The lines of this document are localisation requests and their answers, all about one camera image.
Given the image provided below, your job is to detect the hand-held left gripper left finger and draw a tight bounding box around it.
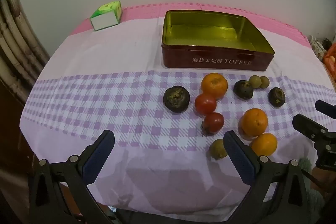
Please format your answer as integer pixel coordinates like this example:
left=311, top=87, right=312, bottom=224
left=29, top=130, right=116, bottom=224

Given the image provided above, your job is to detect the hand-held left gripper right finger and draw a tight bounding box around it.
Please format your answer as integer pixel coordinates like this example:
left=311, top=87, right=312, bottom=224
left=223, top=130, right=310, bottom=224

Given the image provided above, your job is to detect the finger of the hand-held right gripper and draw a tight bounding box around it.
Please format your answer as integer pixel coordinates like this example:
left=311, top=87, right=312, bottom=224
left=315, top=100, right=336, bottom=118
left=292, top=114, right=336, bottom=141

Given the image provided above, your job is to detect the orange mandarin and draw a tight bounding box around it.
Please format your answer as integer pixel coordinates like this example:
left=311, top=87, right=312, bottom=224
left=201, top=73, right=228, bottom=99
left=241, top=108, right=269, bottom=137
left=249, top=133, right=278, bottom=157

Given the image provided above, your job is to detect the dark water chestnut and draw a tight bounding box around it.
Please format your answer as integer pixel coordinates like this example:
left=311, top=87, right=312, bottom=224
left=268, top=87, right=286, bottom=107
left=234, top=80, right=254, bottom=99
left=163, top=86, right=190, bottom=113

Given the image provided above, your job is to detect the red tomato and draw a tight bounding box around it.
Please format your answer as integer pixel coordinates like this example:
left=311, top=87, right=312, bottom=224
left=194, top=93, right=217, bottom=115
left=201, top=112, right=225, bottom=135

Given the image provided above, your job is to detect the red metal tin box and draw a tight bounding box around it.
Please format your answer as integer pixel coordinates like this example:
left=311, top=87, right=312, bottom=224
left=161, top=10, right=275, bottom=72

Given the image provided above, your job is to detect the orange plastic bag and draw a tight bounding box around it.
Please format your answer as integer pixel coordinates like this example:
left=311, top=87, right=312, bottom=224
left=323, top=43, right=336, bottom=83

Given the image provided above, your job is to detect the purple checked tablecloth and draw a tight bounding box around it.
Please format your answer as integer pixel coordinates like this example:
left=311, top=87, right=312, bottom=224
left=20, top=14, right=336, bottom=214

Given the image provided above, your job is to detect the floral patterned cloth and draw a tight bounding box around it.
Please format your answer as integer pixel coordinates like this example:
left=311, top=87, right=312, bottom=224
left=308, top=35, right=326, bottom=60

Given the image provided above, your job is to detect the green tissue box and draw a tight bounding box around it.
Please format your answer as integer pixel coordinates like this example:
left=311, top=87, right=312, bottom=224
left=90, top=0, right=123, bottom=31

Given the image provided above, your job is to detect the beige patterned curtain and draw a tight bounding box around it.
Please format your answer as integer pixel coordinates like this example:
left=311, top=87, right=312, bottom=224
left=0, top=0, right=50, bottom=104

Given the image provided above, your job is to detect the pink table mat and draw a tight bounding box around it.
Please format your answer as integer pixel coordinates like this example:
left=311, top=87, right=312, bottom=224
left=70, top=2, right=313, bottom=46

